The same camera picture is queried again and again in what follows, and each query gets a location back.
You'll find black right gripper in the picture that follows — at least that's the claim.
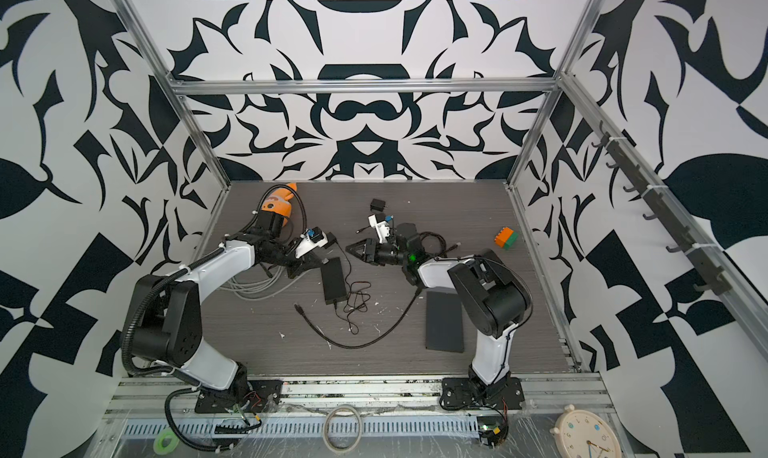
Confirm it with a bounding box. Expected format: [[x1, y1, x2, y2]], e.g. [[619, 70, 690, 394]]
[[347, 241, 412, 270]]

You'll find black network switch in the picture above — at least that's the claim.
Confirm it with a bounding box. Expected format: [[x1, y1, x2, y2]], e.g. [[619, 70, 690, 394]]
[[320, 257, 348, 305]]

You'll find grey ethernet cable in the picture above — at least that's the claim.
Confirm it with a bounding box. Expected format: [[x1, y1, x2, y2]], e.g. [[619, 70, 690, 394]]
[[224, 268, 307, 303]]

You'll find black power adapter with cable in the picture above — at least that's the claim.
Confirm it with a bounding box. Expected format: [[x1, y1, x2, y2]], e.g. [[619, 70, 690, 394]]
[[334, 243, 371, 335]]

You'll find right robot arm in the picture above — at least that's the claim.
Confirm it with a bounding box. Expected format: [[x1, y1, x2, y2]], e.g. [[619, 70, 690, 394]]
[[345, 223, 533, 388]]

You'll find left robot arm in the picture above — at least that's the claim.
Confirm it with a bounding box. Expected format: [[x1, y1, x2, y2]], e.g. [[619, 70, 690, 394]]
[[120, 211, 297, 391]]

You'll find black power adapter far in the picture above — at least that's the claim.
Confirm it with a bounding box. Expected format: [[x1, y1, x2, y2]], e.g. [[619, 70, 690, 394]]
[[369, 198, 386, 213]]

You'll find orange plush toy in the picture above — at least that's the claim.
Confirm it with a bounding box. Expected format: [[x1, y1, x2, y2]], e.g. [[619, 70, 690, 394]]
[[260, 183, 297, 226]]

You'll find black flat rectangular box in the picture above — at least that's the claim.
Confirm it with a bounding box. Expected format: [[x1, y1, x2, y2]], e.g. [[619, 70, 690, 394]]
[[425, 290, 465, 353]]

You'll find orange and green toy brick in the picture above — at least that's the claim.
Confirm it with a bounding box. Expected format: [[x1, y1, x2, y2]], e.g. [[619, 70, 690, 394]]
[[494, 227, 519, 249]]

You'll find green tape roll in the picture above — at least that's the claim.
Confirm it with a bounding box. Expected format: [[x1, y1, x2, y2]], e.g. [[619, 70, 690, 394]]
[[153, 428, 180, 456]]

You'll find white analog clock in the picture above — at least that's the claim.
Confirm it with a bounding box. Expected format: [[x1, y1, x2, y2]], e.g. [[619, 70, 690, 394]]
[[550, 404, 623, 458]]

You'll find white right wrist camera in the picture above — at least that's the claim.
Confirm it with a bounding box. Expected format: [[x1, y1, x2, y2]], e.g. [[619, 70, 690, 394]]
[[368, 213, 393, 243]]

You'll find loose black cable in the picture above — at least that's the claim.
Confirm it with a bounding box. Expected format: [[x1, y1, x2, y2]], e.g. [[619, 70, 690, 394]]
[[292, 286, 424, 350]]

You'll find coiled black ethernet cable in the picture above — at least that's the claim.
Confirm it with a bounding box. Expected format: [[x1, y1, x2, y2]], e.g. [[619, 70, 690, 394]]
[[416, 230, 462, 261]]

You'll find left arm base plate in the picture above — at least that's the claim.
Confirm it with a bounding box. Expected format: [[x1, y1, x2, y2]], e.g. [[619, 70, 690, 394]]
[[195, 379, 283, 414]]

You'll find beige cable ring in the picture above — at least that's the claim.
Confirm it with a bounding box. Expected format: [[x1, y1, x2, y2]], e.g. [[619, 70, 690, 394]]
[[322, 403, 365, 454]]

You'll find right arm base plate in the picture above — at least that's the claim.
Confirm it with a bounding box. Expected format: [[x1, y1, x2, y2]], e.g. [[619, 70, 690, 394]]
[[439, 375, 526, 411]]

